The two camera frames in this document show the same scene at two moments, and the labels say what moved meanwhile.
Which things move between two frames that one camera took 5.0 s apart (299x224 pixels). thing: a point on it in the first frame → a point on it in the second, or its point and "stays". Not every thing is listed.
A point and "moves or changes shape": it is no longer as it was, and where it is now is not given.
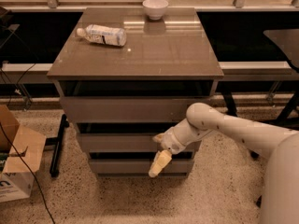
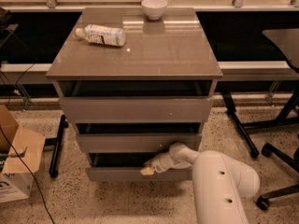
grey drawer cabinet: [122, 97] stays
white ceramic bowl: [155, 7] stays
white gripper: [169, 141] → [161, 164]
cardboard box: [21, 155] stays
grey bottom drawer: [139, 167] moves or changes shape
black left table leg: [56, 142] stays
